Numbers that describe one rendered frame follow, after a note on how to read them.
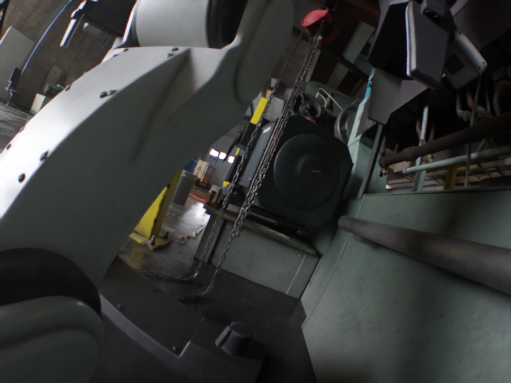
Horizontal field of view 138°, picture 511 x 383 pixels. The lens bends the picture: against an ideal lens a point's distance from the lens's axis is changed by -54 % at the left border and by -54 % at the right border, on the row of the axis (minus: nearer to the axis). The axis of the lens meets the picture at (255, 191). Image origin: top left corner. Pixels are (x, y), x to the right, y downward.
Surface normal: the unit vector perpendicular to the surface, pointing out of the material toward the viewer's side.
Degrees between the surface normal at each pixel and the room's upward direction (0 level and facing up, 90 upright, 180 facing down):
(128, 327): 45
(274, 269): 90
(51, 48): 90
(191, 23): 141
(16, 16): 90
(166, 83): 90
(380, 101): 102
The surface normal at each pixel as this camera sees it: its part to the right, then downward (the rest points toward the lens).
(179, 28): -0.42, 0.66
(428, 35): -0.27, 0.09
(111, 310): 0.14, -0.72
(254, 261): -0.04, -0.04
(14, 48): 0.92, 0.39
